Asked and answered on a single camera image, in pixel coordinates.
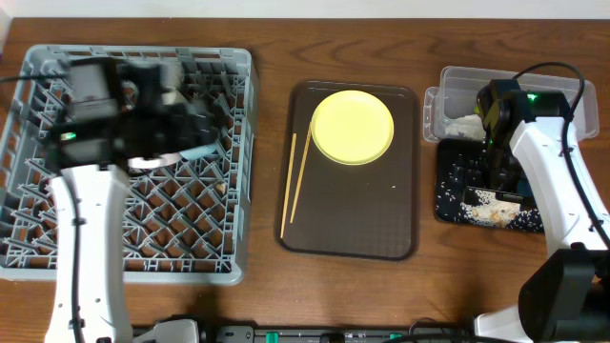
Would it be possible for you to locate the black rail with green clips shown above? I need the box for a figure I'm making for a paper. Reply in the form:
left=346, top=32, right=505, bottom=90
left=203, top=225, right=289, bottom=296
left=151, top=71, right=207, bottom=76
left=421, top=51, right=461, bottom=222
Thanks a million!
left=198, top=317, right=474, bottom=343

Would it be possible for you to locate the dark brown serving tray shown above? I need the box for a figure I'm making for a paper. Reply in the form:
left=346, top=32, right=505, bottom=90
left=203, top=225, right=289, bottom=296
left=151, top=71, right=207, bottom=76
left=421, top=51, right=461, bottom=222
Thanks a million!
left=274, top=81, right=420, bottom=261

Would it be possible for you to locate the wooden chopstick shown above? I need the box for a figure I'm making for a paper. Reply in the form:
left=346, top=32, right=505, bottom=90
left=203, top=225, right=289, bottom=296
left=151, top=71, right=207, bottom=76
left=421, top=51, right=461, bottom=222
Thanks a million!
left=279, top=132, right=297, bottom=239
left=290, top=121, right=312, bottom=224

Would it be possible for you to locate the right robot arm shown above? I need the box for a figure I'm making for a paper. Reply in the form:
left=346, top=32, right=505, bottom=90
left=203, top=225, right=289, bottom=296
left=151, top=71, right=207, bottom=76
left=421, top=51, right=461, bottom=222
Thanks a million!
left=474, top=79, right=609, bottom=342

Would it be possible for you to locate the crumpled white tissue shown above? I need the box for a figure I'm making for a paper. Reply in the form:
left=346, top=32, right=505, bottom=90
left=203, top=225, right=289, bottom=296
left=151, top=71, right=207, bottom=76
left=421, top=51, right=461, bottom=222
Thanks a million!
left=444, top=114, right=486, bottom=141

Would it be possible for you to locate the spilled rice pile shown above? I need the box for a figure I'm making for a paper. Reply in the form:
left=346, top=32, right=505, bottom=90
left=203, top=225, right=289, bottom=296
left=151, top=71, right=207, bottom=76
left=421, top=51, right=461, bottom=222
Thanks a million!
left=437, top=156, right=544, bottom=231

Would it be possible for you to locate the light blue bowl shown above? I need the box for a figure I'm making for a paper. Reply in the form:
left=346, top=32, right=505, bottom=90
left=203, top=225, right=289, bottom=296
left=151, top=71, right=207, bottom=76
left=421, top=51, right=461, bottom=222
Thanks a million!
left=180, top=143, right=217, bottom=160

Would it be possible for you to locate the yellow round plate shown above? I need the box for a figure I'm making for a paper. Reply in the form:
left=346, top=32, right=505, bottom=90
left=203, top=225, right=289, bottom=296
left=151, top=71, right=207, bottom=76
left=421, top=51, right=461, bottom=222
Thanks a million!
left=310, top=90, right=395, bottom=166

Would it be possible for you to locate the black rectangular tray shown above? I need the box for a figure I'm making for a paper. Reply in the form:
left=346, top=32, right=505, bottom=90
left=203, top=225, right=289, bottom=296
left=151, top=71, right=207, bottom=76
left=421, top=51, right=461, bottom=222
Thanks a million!
left=435, top=139, right=544, bottom=233

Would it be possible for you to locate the pink white bowl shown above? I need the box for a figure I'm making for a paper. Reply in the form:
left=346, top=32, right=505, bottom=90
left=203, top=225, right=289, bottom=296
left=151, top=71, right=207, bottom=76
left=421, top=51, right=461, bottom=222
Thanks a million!
left=129, top=152, right=182, bottom=170

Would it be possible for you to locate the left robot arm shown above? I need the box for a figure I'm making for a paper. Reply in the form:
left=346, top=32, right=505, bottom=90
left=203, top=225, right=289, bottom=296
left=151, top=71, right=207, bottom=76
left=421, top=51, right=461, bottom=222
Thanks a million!
left=43, top=57, right=222, bottom=342

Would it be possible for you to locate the grey plastic dishwasher rack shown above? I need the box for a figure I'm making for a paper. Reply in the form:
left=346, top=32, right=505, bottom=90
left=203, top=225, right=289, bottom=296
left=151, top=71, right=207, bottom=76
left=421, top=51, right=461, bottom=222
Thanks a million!
left=1, top=45, right=258, bottom=285

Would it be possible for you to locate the clear plastic bin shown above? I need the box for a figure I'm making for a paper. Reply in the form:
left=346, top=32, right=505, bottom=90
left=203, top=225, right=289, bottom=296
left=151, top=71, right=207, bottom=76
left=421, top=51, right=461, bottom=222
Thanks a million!
left=422, top=66, right=600, bottom=143

